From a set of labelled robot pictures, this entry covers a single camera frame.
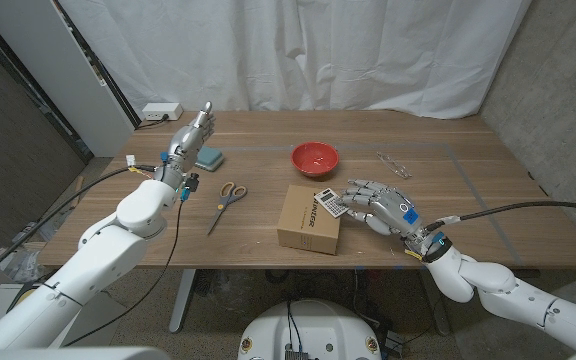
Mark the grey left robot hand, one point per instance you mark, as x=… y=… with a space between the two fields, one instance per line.
x=185 y=145

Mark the brown cardboard box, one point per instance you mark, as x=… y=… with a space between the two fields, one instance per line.
x=303 y=227

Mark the white curtain backdrop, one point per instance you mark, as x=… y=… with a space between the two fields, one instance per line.
x=293 y=55

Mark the white cabinet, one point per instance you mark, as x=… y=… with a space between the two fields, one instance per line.
x=68 y=85

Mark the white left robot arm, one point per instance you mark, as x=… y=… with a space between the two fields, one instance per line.
x=98 y=255

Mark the white pocket calculator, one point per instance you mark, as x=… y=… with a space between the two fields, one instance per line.
x=329 y=202

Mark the red bowl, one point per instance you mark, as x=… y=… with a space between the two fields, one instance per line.
x=314 y=157

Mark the grey table leg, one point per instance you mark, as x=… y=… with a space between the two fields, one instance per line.
x=435 y=300
x=182 y=300

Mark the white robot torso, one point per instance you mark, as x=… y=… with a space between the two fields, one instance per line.
x=308 y=330

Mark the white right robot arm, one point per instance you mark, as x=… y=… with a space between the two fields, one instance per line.
x=508 y=295

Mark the teal sponge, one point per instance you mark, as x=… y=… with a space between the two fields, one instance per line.
x=210 y=158

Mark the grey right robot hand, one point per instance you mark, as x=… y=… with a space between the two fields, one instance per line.
x=393 y=210

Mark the clear plastic glasses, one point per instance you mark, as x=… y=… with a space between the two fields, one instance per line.
x=393 y=165

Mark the white power strip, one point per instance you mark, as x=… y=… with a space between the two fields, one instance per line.
x=162 y=111

